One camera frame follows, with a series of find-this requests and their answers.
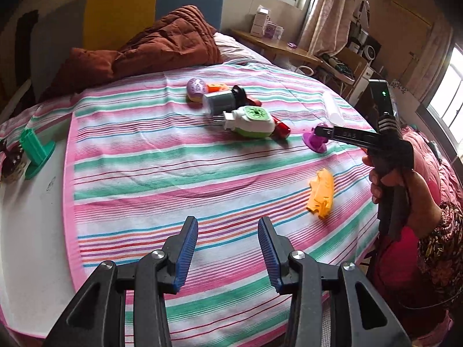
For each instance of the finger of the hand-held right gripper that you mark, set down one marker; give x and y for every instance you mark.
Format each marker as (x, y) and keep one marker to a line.
(347, 135)

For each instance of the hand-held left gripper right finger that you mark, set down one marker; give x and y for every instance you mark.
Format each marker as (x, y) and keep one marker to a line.
(269, 256)

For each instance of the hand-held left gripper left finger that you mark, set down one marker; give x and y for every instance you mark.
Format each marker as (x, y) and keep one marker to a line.
(186, 253)

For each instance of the purple plastic stand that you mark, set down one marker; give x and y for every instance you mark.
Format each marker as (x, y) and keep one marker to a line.
(314, 141)

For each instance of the red bottle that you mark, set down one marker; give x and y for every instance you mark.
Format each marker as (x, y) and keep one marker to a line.
(281, 128)

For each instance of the green and white plug-in device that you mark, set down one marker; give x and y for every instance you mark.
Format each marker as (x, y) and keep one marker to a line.
(253, 123)

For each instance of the grey jar with black lid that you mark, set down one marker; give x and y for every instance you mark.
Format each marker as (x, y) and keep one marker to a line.
(220, 103)

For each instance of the pink rimmed white tray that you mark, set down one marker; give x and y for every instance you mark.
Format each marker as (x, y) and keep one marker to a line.
(32, 231)

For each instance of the person's right forearm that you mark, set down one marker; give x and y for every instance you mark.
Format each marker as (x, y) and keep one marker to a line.
(445, 245)

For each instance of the person's right hand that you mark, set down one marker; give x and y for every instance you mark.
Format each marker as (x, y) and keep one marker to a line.
(423, 195)

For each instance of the white tube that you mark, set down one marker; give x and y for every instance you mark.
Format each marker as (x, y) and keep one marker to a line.
(332, 110)

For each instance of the orange puzzle piece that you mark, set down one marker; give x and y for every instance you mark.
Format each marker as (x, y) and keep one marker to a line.
(322, 195)

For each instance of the pink quilted cloth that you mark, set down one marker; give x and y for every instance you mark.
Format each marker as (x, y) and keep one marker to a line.
(445, 184)

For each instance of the side window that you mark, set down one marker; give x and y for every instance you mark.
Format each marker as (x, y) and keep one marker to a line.
(448, 90)

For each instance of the striped blanket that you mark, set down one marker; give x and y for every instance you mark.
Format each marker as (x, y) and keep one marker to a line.
(181, 173)

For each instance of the black and white appliance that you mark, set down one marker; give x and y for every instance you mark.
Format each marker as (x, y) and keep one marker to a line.
(370, 48)

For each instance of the wooden desk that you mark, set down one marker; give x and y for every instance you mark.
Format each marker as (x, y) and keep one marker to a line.
(275, 45)

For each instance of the beige curtain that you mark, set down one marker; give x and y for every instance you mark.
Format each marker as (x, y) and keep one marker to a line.
(325, 11)

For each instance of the purple box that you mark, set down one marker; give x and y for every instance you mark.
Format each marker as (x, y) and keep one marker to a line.
(274, 30)

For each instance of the person's red clothing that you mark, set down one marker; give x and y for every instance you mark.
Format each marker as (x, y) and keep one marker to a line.
(398, 278)

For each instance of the orange cube blocks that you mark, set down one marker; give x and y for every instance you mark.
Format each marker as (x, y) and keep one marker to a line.
(216, 87)

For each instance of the white box stack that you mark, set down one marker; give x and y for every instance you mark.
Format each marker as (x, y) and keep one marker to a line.
(260, 21)

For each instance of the pale pillow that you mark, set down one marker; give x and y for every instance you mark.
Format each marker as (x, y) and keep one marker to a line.
(231, 47)

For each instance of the purple egg toy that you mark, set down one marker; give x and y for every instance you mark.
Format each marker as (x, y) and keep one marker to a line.
(196, 87)

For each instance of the green plastic stand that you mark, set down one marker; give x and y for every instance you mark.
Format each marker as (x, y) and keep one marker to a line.
(34, 151)

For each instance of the dark brown toy figure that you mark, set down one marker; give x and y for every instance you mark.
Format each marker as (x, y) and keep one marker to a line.
(11, 159)

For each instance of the brown quilt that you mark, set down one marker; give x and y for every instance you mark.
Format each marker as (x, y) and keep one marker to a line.
(162, 43)

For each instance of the multicolour padded headboard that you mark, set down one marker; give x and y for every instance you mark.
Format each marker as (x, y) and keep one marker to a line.
(115, 11)

